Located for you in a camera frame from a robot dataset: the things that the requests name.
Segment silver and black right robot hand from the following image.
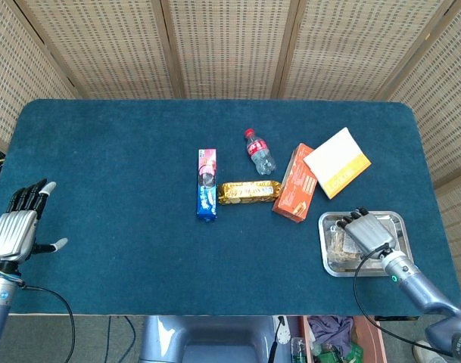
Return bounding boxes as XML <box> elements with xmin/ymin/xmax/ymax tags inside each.
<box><xmin>335</xmin><ymin>206</ymin><xmax>398</xmax><ymax>262</ymax></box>

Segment silver and black left robot hand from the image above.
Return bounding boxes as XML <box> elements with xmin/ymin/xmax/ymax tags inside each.
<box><xmin>0</xmin><ymin>178</ymin><xmax>69</xmax><ymax>275</ymax></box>

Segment sandwich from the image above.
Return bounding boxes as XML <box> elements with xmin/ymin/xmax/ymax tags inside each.
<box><xmin>328</xmin><ymin>225</ymin><xmax>363</xmax><ymax>263</ymax></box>

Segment stainless steel tray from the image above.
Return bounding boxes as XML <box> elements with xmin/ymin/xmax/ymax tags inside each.
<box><xmin>318</xmin><ymin>210</ymin><xmax>417</xmax><ymax>278</ymax></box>

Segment white and yellow flat box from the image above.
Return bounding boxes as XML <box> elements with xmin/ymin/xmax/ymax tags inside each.
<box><xmin>303</xmin><ymin>126</ymin><xmax>372</xmax><ymax>200</ymax></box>

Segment orange snack box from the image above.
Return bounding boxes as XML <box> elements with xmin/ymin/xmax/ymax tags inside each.
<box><xmin>272</xmin><ymin>142</ymin><xmax>319</xmax><ymax>224</ymax></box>

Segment pink storage crate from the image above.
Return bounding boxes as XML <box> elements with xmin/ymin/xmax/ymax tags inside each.
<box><xmin>299</xmin><ymin>315</ymin><xmax>387</xmax><ymax>363</ymax></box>

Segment purple cloth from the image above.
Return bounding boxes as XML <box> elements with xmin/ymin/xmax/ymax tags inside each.
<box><xmin>307</xmin><ymin>315</ymin><xmax>355</xmax><ymax>353</ymax></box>

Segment green plastic packaging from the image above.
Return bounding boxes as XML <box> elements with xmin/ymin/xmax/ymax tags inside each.
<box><xmin>312</xmin><ymin>341</ymin><xmax>364</xmax><ymax>363</ymax></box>

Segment blue felt table cover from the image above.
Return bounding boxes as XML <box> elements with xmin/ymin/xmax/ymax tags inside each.
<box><xmin>0</xmin><ymin>98</ymin><xmax>461</xmax><ymax>317</ymax></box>

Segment white shoe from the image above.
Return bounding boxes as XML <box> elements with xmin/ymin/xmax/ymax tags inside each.
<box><xmin>411</xmin><ymin>340</ymin><xmax>447</xmax><ymax>363</ymax></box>

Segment gold foil biscuit pack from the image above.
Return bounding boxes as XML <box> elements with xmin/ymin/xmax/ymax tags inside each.
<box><xmin>216</xmin><ymin>180</ymin><xmax>282</xmax><ymax>206</ymax></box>

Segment clear bottle with red label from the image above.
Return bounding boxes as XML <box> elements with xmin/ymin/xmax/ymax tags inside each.
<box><xmin>244</xmin><ymin>128</ymin><xmax>277</xmax><ymax>176</ymax></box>

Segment blue and pink Oreo box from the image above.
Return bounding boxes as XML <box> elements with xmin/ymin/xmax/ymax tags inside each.
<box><xmin>196</xmin><ymin>147</ymin><xmax>219</xmax><ymax>222</ymax></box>

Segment grey-blue robot torso base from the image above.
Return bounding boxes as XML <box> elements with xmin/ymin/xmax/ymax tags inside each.
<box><xmin>139</xmin><ymin>315</ymin><xmax>281</xmax><ymax>363</ymax></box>

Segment black right hand cable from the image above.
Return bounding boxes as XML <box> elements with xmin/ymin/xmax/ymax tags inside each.
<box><xmin>352</xmin><ymin>243</ymin><xmax>459</xmax><ymax>355</ymax></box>

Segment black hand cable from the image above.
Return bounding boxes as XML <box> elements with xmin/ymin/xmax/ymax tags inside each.
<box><xmin>352</xmin><ymin>243</ymin><xmax>459</xmax><ymax>355</ymax></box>
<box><xmin>17</xmin><ymin>281</ymin><xmax>77</xmax><ymax>363</ymax></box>

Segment black left hand cable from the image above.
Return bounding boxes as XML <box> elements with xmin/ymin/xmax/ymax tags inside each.
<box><xmin>17</xmin><ymin>281</ymin><xmax>77</xmax><ymax>363</ymax></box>

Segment black cable with white connector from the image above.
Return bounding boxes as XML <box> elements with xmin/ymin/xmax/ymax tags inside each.
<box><xmin>269</xmin><ymin>315</ymin><xmax>291</xmax><ymax>363</ymax></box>

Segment blue floor cable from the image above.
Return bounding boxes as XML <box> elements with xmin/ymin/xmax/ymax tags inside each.
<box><xmin>103</xmin><ymin>315</ymin><xmax>141</xmax><ymax>363</ymax></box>

